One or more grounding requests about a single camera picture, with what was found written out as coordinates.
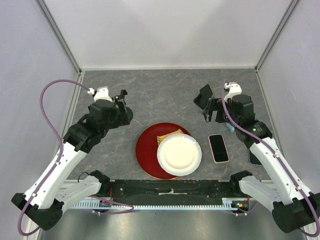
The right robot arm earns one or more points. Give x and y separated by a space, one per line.
292 205

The black clamp phone stand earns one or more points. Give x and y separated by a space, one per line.
125 114

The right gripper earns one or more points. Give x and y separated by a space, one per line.
214 104

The red round plate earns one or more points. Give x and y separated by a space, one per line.
147 146

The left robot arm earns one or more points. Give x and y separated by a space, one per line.
45 202

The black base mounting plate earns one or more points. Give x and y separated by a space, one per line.
153 192

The aluminium frame post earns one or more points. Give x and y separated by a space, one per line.
43 7
277 33

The left aluminium frame post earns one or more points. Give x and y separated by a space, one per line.
43 7

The right aluminium frame post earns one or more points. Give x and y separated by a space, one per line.
277 33

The white paper plate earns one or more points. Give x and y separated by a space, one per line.
179 154

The black folding phone stand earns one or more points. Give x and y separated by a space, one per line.
202 99

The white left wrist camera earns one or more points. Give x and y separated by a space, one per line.
102 93

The yellow sponge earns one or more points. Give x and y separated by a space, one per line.
162 137

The grey slotted cable duct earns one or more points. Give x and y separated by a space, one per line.
98 205

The pink case smartphone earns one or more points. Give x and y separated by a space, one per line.
218 148

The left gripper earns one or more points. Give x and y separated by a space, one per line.
116 124

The blue white paper cup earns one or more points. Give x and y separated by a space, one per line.
230 127

